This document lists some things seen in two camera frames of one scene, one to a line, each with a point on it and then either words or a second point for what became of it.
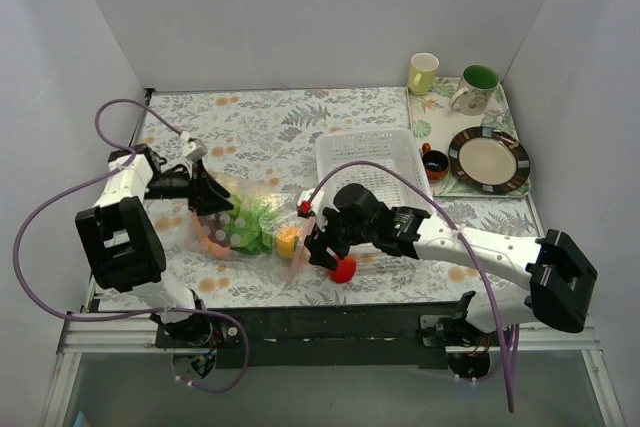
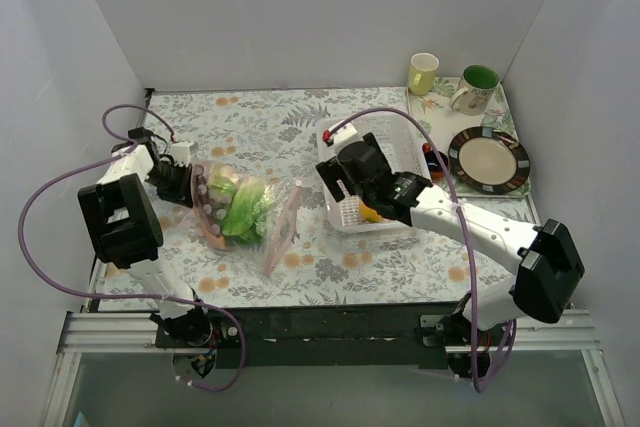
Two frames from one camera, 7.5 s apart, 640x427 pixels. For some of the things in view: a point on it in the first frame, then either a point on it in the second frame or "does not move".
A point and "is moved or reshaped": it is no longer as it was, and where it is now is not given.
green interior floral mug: x=477 y=86 does not move
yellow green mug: x=422 y=72 does not move
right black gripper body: x=326 y=239 -> x=329 y=177
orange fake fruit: x=286 y=240 is moved or reshaped
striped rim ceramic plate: x=489 y=160 does not move
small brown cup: x=436 y=163 does not move
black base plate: x=313 y=336 does not move
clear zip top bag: x=262 y=220 is moved or reshaped
